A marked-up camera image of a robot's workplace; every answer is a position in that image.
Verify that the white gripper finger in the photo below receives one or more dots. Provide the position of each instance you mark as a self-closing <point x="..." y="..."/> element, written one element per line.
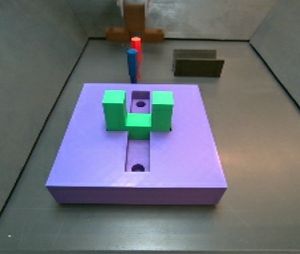
<point x="146" y="6"/>

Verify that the brown T-shaped block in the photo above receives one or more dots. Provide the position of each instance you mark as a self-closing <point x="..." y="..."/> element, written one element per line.
<point x="134" y="26"/>

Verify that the purple base board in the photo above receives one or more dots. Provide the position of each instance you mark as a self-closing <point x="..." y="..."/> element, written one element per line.
<point x="99" y="169"/>

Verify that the red peg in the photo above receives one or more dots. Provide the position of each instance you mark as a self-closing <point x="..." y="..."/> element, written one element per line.
<point x="137" y="47"/>

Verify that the blue peg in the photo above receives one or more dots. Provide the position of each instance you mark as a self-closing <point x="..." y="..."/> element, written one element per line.
<point x="133" y="64"/>

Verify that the green U-shaped block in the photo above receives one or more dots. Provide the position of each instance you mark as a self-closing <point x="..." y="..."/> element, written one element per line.
<point x="138" y="123"/>

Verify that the dark grey bracket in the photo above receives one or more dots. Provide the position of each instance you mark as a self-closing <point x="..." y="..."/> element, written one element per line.
<point x="198" y="63"/>

